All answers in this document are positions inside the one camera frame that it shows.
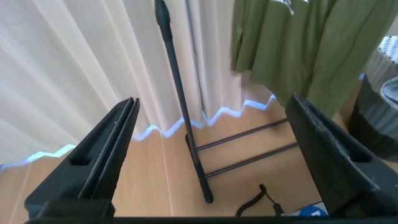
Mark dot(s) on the green sleeveless shirt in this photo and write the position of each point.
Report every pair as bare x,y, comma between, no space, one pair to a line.
295,46

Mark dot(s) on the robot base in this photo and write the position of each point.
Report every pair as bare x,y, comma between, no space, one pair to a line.
312,211

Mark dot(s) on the white laundry basket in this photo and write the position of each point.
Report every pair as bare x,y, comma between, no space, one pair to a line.
373,124

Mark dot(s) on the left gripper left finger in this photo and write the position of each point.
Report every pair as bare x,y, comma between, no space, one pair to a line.
93,161

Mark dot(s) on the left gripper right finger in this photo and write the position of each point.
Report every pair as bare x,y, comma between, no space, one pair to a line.
329,161

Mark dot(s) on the black clothes rack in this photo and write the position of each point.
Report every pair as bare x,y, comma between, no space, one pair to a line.
178,87

